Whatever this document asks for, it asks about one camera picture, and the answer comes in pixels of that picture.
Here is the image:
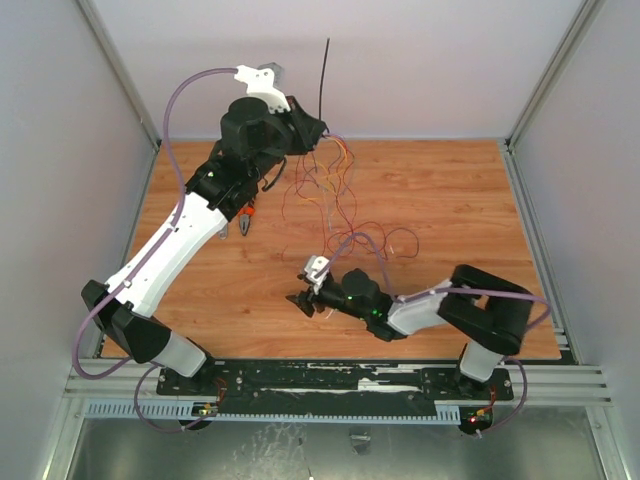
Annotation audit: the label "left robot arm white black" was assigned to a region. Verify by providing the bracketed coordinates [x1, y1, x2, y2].
[81, 96, 327, 395]

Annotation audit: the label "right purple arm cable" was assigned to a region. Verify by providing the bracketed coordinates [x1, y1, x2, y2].
[319, 231, 553, 439]

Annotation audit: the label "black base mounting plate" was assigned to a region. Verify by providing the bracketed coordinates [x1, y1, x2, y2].
[156, 359, 514, 416]

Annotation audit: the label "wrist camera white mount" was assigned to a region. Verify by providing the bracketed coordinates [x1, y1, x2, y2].
[234, 62, 291, 113]
[301, 255, 330, 294]

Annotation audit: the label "silver adjustable wrench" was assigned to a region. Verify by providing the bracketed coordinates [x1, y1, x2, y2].
[218, 224, 229, 240]

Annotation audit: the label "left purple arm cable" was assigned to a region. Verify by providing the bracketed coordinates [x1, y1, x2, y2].
[72, 66, 241, 433]

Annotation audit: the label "orange black pliers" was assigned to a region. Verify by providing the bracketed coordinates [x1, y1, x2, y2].
[238, 199, 255, 236]

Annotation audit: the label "grey slotted cable duct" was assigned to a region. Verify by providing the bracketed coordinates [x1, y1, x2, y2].
[84, 399, 461, 426]

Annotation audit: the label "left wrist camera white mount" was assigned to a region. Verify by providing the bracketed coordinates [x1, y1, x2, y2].
[234, 62, 291, 113]

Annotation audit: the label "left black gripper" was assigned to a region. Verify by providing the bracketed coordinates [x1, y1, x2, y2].
[251, 95, 327, 179]

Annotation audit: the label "black zip tie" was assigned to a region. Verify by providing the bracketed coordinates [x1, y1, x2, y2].
[318, 37, 331, 120]

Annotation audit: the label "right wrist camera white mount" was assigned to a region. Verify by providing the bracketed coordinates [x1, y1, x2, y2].
[301, 255, 330, 294]

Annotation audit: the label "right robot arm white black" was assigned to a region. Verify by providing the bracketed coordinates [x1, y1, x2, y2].
[286, 264, 534, 398]

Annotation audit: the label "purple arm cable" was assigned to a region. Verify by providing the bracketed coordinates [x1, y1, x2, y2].
[72, 66, 241, 433]
[319, 231, 553, 439]

